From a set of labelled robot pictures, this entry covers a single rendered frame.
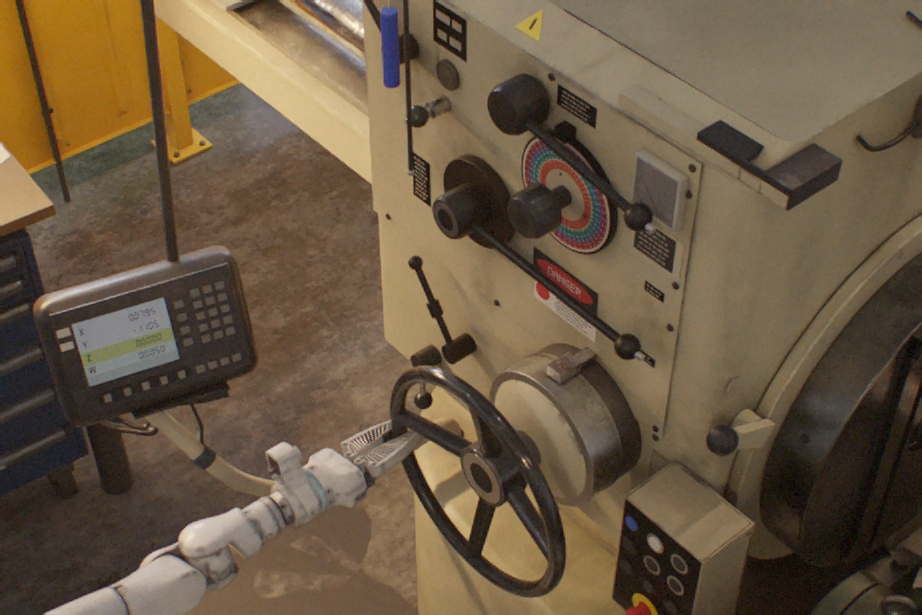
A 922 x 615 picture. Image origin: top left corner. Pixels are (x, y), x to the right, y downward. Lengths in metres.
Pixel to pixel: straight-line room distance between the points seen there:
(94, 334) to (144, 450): 1.51
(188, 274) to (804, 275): 1.04
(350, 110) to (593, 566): 1.03
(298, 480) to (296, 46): 1.28
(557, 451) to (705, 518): 0.23
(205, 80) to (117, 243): 0.66
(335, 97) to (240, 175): 1.80
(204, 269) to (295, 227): 2.10
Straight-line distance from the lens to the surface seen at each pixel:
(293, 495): 2.06
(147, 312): 2.39
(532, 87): 1.86
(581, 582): 2.79
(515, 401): 2.06
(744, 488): 2.07
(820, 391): 2.00
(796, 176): 1.65
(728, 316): 1.81
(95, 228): 4.59
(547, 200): 1.86
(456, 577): 2.99
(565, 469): 2.05
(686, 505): 1.99
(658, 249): 1.83
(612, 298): 1.96
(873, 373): 1.98
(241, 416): 3.92
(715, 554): 1.94
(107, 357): 2.41
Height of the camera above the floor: 2.86
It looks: 43 degrees down
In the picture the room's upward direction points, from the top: straight up
